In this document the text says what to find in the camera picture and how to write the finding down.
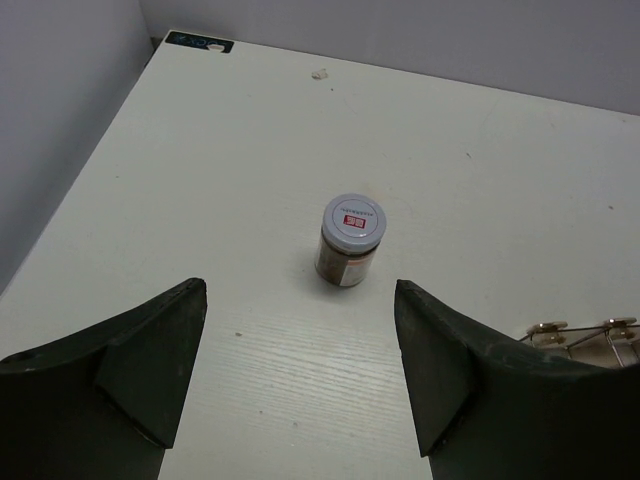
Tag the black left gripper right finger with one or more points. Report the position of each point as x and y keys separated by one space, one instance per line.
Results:
x=486 y=406

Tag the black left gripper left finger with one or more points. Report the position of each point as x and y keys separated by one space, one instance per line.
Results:
x=105 y=402

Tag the blue table corner sticker left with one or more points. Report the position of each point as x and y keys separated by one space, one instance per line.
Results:
x=200 y=42

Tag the clear acrylic three-compartment organizer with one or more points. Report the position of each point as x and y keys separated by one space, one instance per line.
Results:
x=613 y=343

